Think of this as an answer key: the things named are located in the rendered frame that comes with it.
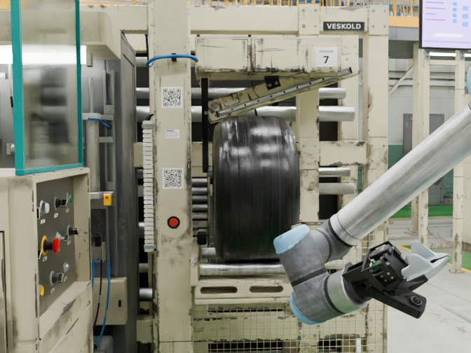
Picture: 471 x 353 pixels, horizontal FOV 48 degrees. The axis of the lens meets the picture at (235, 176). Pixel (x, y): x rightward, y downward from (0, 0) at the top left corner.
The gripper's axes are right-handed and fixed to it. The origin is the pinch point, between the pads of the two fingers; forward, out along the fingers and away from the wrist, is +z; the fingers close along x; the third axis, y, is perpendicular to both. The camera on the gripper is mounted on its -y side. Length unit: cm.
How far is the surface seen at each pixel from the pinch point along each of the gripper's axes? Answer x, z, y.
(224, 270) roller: 36, -90, 5
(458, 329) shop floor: 206, -154, -194
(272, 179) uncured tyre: 50, -58, 19
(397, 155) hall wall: 966, -488, -340
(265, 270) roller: 42, -82, -5
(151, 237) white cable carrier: 36, -106, 30
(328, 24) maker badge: 157, -56, 38
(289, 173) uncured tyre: 55, -54, 16
